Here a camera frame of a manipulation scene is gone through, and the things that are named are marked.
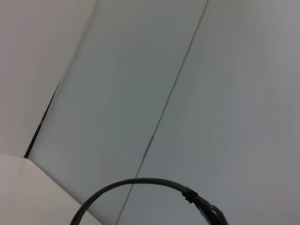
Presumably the black round kettle teapot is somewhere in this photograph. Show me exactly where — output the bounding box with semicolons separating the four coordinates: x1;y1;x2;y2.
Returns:
69;178;229;225

